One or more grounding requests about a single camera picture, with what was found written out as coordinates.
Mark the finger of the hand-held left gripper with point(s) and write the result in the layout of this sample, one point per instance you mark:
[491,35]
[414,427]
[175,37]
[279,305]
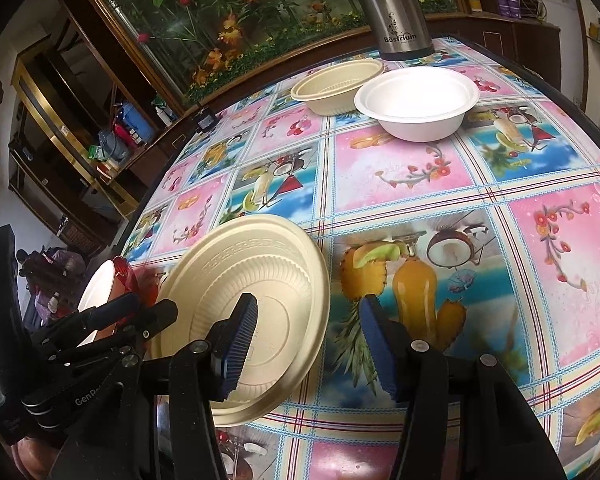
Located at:
[152,317]
[115,310]

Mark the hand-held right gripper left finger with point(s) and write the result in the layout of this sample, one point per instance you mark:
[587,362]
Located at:
[237,345]

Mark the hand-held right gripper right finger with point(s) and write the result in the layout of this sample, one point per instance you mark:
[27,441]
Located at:
[380,350]

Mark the large white bowl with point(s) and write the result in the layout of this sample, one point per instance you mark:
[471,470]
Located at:
[97,290]

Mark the beige plastic bowl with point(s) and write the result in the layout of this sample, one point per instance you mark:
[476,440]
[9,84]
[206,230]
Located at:
[260,270]
[330,95]

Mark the small white bowl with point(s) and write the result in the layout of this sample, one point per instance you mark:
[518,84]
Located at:
[410,100]

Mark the person's left hand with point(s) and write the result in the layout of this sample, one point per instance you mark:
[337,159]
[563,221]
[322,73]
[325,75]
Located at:
[30,457]

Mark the wicker basket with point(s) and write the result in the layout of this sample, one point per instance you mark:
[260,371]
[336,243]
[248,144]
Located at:
[85,240]

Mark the green packet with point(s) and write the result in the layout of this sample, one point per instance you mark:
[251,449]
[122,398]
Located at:
[96,152]

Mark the printed fruit tablecloth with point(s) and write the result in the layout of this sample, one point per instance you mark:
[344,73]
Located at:
[405,175]

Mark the white pump bottle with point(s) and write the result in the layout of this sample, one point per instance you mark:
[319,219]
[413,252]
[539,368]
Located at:
[162,112]

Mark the small black device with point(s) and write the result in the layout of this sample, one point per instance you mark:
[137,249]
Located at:
[206,120]

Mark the artificial flower glass display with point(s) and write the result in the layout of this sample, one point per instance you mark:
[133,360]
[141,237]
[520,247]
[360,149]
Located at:
[240,10]

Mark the stainless steel thermos jug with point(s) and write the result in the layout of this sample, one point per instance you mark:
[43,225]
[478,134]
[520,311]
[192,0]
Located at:
[395,15]

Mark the dark wooden cabinet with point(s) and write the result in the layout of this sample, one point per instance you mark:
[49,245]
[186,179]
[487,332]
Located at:
[500,35]

